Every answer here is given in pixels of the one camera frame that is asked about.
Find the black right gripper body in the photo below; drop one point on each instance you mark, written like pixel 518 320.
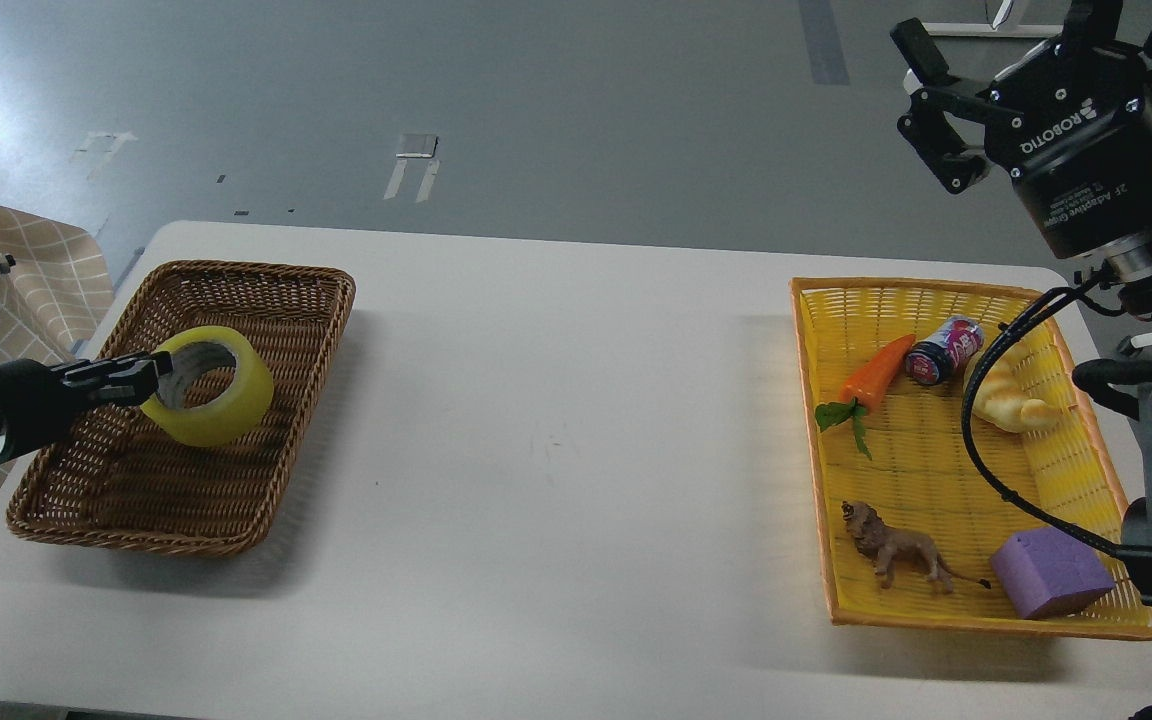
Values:
pixel 1078 142

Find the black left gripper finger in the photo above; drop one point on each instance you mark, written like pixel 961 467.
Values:
pixel 116 390
pixel 138 369

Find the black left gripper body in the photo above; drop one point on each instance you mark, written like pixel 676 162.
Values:
pixel 36 406

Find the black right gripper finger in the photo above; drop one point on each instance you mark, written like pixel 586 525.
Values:
pixel 1146 20
pixel 941 94

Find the yellow tape roll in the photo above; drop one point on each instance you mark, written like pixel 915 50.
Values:
pixel 240 406

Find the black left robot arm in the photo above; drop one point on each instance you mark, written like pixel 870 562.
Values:
pixel 40 403

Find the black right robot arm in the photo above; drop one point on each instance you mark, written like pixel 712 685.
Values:
pixel 1121 385

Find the brown wicker basket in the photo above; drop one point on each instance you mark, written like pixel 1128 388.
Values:
pixel 119 481

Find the white stand base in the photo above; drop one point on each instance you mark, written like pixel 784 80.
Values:
pixel 1004 20

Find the beige checkered cloth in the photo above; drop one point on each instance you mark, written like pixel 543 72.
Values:
pixel 59 289

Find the small purple drink can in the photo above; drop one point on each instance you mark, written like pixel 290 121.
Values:
pixel 941 355

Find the toy croissant bread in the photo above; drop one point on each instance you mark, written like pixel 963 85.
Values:
pixel 1002 402

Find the orange toy carrot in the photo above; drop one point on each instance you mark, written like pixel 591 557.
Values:
pixel 863 392

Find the yellow plastic basket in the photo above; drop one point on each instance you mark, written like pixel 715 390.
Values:
pixel 916 474

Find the brown toy lion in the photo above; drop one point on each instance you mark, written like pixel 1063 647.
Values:
pixel 884 545

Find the purple foam block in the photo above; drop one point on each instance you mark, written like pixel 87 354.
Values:
pixel 1046 573

